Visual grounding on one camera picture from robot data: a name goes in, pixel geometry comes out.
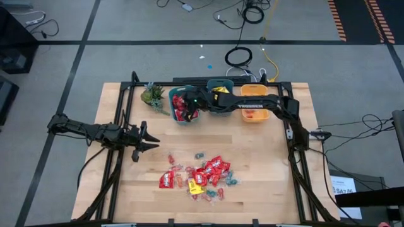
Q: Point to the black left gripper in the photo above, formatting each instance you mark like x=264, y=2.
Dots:
x=134, y=138

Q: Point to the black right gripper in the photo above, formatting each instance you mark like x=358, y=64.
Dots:
x=205, y=101

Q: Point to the red Skittles packet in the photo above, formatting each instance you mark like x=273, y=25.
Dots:
x=214, y=179
x=208, y=169
x=195, y=114
x=180, y=116
x=224, y=166
x=166, y=179
x=199, y=178
x=177, y=101
x=216, y=161

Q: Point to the green plastic bin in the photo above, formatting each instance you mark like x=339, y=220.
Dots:
x=181, y=89

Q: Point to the yellow Sour Patch packet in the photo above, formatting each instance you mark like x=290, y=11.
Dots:
x=221, y=89
x=195, y=186

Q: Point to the dark blue plastic bin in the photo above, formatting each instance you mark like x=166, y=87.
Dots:
x=221, y=82

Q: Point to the yellow plastic bin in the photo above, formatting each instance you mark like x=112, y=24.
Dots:
x=254, y=89

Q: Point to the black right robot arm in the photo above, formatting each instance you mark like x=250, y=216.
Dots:
x=259, y=104

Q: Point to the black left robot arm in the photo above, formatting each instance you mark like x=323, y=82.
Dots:
x=82, y=129

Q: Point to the black slotted bar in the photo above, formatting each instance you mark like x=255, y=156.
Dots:
x=195, y=79

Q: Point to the artificial succulent plant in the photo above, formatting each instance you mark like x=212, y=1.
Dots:
x=152, y=94

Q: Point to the grey power adapter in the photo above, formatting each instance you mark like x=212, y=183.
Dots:
x=187, y=7

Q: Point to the black equipment box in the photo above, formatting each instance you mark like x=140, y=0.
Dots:
x=6, y=97

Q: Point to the black cabinet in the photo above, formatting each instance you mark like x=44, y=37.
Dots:
x=15, y=31

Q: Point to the white paper sign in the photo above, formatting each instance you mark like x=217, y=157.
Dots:
x=344, y=189

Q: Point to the black orange-striped floor mat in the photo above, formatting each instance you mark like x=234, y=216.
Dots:
x=360, y=19

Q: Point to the black crate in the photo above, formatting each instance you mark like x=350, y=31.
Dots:
x=369, y=179

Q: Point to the black beam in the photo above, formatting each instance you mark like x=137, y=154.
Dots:
x=372, y=196

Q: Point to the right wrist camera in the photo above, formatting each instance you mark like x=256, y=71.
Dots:
x=195, y=101

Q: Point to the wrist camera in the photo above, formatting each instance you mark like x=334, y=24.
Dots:
x=195, y=101
x=112, y=135

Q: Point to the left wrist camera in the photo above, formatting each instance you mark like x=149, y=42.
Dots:
x=112, y=135

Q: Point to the grey metal base plate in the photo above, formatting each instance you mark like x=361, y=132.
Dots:
x=288, y=134

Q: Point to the grey upright post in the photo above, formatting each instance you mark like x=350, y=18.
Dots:
x=399, y=132

